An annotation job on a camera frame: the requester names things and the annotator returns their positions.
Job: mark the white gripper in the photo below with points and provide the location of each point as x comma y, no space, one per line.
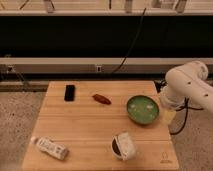
170,99

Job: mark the green ceramic bowl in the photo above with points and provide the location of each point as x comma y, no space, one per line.
142,109

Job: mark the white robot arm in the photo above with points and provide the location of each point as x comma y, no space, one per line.
186,81

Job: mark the black smartphone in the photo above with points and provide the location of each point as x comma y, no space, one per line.
69,93

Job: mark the white plastic bottle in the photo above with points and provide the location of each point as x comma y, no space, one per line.
48,146

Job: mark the white wall outlet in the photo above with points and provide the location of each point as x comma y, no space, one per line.
99,69

